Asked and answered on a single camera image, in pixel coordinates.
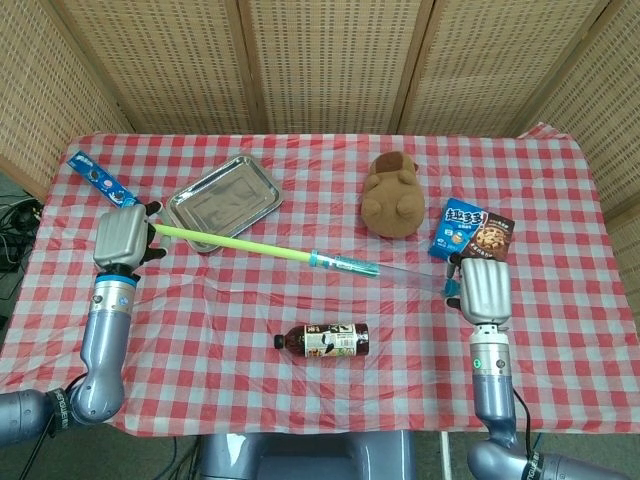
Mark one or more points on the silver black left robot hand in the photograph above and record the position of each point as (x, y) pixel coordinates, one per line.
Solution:
(120, 237)

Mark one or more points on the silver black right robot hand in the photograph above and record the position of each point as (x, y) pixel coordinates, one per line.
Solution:
(485, 292)

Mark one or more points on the clear tube with blue nozzle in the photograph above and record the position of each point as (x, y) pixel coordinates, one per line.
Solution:
(316, 258)

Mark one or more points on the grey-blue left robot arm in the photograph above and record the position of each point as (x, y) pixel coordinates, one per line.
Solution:
(102, 350)

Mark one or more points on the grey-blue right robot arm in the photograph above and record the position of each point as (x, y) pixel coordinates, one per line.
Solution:
(492, 400)

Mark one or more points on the blue Oreo cookie box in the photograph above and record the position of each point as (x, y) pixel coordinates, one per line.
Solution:
(95, 175)

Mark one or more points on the blue chocolate chip cookie box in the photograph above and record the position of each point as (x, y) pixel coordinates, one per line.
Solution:
(460, 230)

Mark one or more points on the stainless steel tray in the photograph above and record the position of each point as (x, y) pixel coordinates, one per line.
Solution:
(225, 202)

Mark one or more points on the brown plush toy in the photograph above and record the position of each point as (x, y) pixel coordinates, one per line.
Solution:
(392, 205)

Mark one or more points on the woven bamboo screen panel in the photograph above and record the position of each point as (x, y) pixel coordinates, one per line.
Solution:
(160, 60)
(490, 65)
(330, 60)
(40, 100)
(610, 125)

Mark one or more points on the brown tea bottle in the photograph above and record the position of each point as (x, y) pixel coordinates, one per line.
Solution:
(325, 341)

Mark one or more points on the red white checkered tablecloth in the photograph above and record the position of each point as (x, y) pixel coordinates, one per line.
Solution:
(300, 400)

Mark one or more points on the grey-blue robot torso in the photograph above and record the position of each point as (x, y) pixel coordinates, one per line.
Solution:
(300, 457)

